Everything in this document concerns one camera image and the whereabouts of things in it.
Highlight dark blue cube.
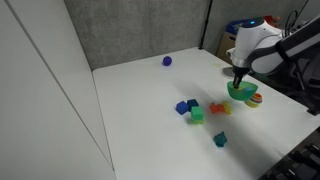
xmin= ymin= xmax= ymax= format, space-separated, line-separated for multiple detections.
xmin=186 ymin=98 xmax=200 ymax=112

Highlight teal rubber toy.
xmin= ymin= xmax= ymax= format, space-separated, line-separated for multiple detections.
xmin=213 ymin=131 xmax=228 ymax=148

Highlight black equipment platform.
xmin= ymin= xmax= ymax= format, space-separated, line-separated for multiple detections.
xmin=258 ymin=129 xmax=320 ymax=180

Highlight brown cardboard box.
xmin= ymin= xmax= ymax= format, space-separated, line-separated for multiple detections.
xmin=216 ymin=31 xmax=238 ymax=63

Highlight grey metal mounting plate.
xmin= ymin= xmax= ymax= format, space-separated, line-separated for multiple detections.
xmin=222 ymin=65 xmax=236 ymax=78

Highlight purple ball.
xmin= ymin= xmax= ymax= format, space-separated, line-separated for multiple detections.
xmin=161 ymin=55 xmax=173 ymax=67

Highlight green cube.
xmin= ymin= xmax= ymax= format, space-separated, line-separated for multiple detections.
xmin=190 ymin=105 xmax=205 ymax=125

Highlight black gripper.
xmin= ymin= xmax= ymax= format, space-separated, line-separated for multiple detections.
xmin=232 ymin=64 xmax=250 ymax=90

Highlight black office chair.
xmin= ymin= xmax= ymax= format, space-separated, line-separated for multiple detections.
xmin=286 ymin=56 xmax=320 ymax=116

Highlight toy shelf with coloured bins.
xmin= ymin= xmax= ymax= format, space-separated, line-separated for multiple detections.
xmin=226 ymin=14 xmax=283 ymax=34

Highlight black tripod pole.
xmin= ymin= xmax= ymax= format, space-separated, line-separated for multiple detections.
xmin=198 ymin=0 xmax=214 ymax=50

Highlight green plastic bowl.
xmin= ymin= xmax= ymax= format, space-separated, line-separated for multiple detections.
xmin=226 ymin=79 xmax=259 ymax=102

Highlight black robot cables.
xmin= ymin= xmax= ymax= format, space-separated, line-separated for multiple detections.
xmin=284 ymin=9 xmax=301 ymax=33

